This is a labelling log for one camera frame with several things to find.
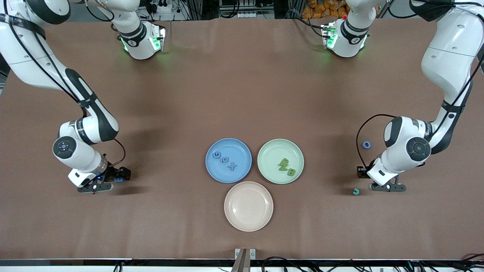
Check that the green round plate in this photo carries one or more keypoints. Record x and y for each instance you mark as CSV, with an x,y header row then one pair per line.
x,y
270,151

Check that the green foam letter P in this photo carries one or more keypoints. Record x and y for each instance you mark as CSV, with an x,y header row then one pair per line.
x,y
286,161

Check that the black table edge rail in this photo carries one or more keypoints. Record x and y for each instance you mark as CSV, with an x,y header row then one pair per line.
x,y
170,262

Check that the beige round plate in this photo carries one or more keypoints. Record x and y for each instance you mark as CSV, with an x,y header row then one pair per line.
x,y
248,206

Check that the white power strip black plugs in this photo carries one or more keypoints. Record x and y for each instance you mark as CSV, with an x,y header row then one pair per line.
x,y
162,9

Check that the green foam letter N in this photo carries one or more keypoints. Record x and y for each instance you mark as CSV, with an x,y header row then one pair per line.
x,y
283,167

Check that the green foam letter B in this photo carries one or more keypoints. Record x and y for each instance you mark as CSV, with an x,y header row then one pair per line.
x,y
290,172

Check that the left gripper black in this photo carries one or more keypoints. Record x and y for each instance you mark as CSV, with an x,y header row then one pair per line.
x,y
363,172

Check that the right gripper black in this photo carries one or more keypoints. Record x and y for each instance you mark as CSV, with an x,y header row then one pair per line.
x,y
113,172

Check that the blue foam letter O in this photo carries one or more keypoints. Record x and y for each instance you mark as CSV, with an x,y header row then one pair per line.
x,y
363,144

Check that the blue foam letter G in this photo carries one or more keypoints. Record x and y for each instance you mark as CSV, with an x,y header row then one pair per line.
x,y
214,155

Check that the orange packaged items pile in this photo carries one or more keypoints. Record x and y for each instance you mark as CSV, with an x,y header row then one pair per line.
x,y
325,7

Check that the blue round plate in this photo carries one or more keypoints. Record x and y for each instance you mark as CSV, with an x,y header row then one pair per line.
x,y
238,151

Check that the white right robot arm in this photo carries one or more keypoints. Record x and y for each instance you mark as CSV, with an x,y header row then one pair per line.
x,y
90,124

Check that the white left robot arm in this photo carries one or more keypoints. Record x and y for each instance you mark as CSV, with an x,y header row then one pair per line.
x,y
450,56

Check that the metal bracket with post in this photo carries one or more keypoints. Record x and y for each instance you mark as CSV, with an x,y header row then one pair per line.
x,y
245,260

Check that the blue foam letter E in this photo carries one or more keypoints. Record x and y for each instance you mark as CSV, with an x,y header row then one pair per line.
x,y
119,180

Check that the brown table cover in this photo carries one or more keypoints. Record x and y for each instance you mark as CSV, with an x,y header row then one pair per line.
x,y
242,94

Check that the blue foam letter X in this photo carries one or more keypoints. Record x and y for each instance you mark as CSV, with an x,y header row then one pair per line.
x,y
232,166

